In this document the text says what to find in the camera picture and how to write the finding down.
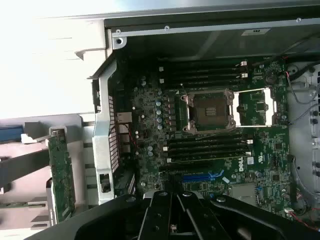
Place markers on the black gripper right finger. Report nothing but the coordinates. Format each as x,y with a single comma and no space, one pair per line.
200,220

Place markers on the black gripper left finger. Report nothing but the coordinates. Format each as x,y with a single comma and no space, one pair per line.
160,217

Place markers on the blue expansion slot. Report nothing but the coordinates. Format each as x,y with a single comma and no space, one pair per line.
197,178

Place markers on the silver chipset heatsink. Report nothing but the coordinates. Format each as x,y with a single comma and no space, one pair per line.
243,193

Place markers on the black RAM slot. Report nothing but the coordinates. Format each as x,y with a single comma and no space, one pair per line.
205,81
207,74
207,152
207,140
207,160
207,146
205,67
205,61

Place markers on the green motherboard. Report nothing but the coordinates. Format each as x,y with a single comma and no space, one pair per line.
262,150

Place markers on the CPU socket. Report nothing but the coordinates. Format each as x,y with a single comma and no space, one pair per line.
210,110

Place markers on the open PC case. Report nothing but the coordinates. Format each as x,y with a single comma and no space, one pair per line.
105,112

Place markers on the metal socket cover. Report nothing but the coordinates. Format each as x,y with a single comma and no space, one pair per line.
272,100

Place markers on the grey parts rack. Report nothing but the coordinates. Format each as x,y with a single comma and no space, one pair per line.
35,130

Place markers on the hard drive with blue caddy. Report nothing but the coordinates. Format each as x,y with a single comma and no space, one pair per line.
12,131

